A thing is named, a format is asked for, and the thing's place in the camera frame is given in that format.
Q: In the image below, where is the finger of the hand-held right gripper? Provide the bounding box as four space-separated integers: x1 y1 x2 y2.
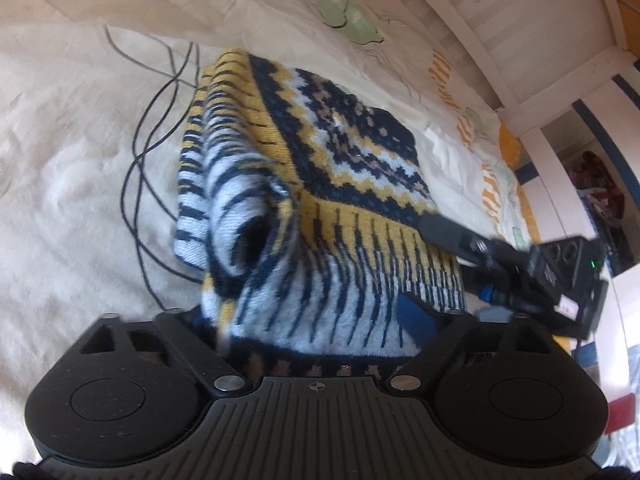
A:
416 213 518 270
460 266 540 320

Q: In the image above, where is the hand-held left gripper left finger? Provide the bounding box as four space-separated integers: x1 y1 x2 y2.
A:
79 307 254 397

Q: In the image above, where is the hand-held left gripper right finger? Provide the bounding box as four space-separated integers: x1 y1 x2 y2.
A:
387 292 557 394

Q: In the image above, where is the patterned knit sweater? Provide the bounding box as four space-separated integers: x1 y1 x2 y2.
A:
172 48 468 378

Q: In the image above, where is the pile of dark clothes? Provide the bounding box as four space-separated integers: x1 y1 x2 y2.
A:
562 150 627 277

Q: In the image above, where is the red box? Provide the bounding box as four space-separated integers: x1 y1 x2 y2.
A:
606 394 637 435

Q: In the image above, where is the printed white orange duvet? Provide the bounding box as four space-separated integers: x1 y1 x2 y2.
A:
0 0 543 466

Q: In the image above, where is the white wooden bed rail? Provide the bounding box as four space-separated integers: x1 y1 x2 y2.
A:
385 0 640 281

